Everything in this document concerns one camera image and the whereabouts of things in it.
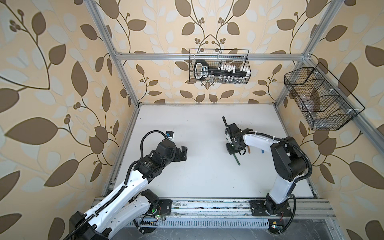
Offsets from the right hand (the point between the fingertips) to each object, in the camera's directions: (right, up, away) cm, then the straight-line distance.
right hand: (232, 151), depth 94 cm
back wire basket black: (-8, +45, -6) cm, 46 cm away
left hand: (-31, +6, -18) cm, 36 cm away
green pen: (+2, -4, -3) cm, 6 cm away
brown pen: (+11, 0, 0) cm, 11 cm away
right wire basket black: (+41, +28, -21) cm, 54 cm away
